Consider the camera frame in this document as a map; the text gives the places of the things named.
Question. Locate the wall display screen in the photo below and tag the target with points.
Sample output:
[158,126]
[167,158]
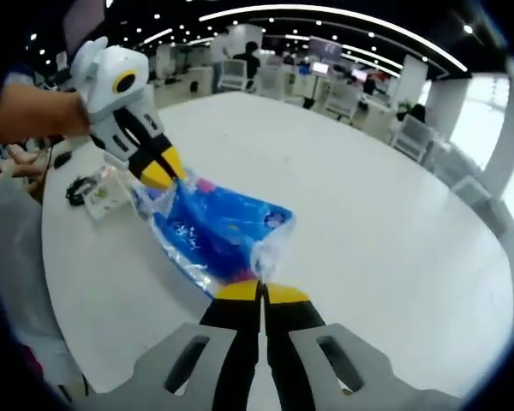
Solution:
[325,48]

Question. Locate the small black object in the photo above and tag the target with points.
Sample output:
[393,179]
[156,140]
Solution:
[62,159]

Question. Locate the blue tissue packet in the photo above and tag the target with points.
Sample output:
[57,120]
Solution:
[222,222]

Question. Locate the white office chair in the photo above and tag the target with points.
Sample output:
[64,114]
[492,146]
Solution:
[232,76]
[411,137]
[342,100]

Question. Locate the potted green plant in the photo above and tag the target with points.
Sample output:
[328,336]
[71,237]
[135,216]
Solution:
[404,109]

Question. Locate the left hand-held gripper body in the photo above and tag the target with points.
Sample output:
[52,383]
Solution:
[111,85]

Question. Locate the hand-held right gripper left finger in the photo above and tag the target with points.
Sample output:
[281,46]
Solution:
[235,342]

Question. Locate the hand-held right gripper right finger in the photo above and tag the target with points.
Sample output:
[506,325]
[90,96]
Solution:
[291,342]

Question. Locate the clear plastic bag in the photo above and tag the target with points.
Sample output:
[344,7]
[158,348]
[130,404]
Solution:
[107,197]

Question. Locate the white table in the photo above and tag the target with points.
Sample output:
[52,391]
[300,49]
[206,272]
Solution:
[347,192]

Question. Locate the curved ceiling light strip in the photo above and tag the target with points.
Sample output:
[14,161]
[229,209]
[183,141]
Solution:
[325,17]

